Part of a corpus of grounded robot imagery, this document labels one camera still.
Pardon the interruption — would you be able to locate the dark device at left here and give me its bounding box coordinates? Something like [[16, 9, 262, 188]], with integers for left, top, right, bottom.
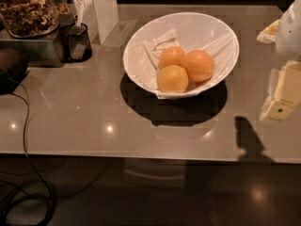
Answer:
[[0, 49, 30, 94]]

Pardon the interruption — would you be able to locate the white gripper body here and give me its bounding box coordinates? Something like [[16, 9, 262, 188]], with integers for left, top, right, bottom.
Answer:
[[276, 0, 301, 60]]

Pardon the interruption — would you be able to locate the white upright box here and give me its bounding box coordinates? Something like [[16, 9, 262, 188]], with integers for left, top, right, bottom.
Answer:
[[83, 0, 119, 44]]

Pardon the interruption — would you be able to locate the white ceramic bowl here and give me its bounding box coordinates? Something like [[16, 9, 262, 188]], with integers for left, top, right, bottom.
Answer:
[[122, 11, 241, 100]]

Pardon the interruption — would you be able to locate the white utensil in cup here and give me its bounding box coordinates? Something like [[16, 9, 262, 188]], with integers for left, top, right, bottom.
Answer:
[[75, 0, 86, 28]]

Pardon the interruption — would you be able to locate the white cloth in bowl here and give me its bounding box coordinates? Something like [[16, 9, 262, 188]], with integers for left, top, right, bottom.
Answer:
[[123, 28, 239, 99]]

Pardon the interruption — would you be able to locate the glass jar of nuts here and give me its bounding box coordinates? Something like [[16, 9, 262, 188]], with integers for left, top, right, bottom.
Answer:
[[0, 0, 59, 39]]

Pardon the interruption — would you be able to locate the metal box stand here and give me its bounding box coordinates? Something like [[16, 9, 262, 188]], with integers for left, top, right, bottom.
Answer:
[[0, 29, 68, 67]]

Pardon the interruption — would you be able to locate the black mesh cup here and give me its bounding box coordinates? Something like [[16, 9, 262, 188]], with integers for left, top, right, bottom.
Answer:
[[59, 23, 92, 63]]

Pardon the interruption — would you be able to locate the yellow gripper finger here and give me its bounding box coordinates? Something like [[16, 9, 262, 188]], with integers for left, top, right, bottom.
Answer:
[[257, 20, 279, 44], [260, 60, 301, 121]]

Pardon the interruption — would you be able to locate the black cable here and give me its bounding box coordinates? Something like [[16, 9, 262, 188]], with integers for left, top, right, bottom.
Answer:
[[0, 78, 114, 226]]

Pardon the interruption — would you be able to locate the orange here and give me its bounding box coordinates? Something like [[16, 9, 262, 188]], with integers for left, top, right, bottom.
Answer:
[[182, 50, 214, 83], [158, 46, 185, 69], [156, 65, 189, 93]]

